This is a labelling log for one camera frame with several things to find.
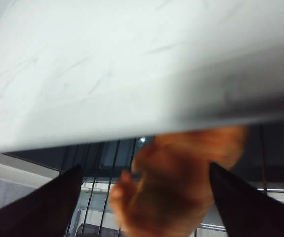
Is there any cream Toshiba toaster oven body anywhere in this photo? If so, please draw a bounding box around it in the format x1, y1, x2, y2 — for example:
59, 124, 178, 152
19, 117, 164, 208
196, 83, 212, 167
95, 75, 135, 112
0, 0, 284, 183

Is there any brown bread piece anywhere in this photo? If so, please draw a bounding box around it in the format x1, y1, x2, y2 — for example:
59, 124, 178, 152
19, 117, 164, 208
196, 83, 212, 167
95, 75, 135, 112
109, 125, 250, 237

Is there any metal wire oven rack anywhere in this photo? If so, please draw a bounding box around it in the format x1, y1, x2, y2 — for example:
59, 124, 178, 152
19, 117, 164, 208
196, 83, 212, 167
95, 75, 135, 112
62, 120, 284, 237

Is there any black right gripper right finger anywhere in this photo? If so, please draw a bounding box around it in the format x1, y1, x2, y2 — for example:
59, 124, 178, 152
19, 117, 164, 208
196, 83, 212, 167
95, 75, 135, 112
209, 162, 284, 237

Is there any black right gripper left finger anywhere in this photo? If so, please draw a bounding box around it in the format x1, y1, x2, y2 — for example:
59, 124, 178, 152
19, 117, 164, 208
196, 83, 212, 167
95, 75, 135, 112
0, 164, 83, 237

